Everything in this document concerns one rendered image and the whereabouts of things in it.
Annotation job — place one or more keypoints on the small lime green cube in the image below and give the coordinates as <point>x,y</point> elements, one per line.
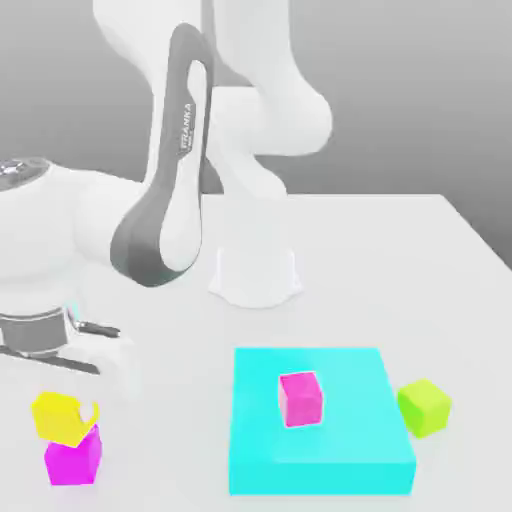
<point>426,408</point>

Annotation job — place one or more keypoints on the small yellow cube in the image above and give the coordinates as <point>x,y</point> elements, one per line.
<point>56,418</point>

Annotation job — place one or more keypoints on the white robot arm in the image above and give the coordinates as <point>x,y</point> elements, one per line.
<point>184,168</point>

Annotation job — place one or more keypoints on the small pink cube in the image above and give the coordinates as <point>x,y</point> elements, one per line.
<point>302,400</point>

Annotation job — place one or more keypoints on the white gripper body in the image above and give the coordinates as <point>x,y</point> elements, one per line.
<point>112,360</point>

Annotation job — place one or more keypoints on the large cyan box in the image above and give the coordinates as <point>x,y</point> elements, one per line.
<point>340,448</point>

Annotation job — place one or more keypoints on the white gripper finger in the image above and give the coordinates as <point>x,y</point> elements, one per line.
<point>87,412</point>

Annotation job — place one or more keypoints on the small magenta cube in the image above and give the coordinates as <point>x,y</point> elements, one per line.
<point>72,464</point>

